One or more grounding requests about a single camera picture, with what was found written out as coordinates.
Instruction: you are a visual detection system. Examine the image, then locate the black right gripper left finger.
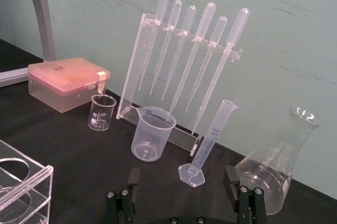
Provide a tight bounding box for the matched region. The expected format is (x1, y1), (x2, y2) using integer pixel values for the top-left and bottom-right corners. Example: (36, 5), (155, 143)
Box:
(105, 168), (141, 224)

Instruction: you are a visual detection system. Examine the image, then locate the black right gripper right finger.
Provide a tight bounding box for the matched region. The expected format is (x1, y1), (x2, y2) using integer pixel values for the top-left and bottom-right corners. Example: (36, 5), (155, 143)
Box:
(223, 165), (267, 224)

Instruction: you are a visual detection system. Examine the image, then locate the clear plastic beaker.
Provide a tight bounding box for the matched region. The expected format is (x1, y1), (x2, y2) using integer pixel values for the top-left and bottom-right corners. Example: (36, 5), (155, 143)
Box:
(131, 106), (177, 162)

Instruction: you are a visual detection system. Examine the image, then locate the small glass beaker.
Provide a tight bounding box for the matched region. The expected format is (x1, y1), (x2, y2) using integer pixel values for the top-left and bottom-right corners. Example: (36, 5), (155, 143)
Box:
(87, 94), (117, 132)

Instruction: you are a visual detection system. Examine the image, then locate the clear acrylic test tube rack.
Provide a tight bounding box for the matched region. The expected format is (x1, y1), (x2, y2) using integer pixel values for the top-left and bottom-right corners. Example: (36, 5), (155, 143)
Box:
(0, 139), (53, 224)

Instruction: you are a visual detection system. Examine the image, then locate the clear acrylic pipette rack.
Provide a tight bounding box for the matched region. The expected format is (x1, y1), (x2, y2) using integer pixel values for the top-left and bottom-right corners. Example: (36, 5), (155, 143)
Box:
(115, 13), (243, 158)

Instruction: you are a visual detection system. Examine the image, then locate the glass conical flask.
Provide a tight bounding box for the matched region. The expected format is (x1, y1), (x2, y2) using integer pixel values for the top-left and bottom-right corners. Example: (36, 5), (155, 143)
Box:
(233, 105), (321, 216)

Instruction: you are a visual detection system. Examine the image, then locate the black table cloth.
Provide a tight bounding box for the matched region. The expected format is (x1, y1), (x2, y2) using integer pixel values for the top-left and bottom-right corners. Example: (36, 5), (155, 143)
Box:
(0, 38), (337, 224)

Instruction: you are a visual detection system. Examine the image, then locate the plastic graduated cylinder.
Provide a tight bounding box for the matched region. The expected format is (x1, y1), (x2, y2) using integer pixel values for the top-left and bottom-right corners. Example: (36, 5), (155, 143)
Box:
(178, 99), (239, 188)

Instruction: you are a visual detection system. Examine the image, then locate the pink-lidded pipette tip box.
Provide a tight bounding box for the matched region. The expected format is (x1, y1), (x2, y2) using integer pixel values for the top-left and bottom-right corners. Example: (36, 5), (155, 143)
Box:
(27, 56), (110, 114)

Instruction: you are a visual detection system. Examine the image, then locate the clear plastic transfer pipette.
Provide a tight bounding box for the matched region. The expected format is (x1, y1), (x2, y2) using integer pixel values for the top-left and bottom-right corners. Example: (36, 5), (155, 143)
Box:
(165, 2), (217, 124)
(185, 16), (228, 112)
(136, 0), (169, 90)
(160, 5), (197, 101)
(148, 0), (183, 96)
(191, 8), (251, 135)

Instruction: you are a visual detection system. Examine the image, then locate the pale green wall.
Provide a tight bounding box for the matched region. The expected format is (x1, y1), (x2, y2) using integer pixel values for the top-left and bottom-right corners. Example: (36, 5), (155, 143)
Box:
(0, 0), (337, 195)

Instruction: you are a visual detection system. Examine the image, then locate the grey metal stand frame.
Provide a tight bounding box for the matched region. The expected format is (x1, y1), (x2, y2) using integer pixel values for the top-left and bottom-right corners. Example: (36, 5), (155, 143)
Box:
(0, 0), (56, 88)

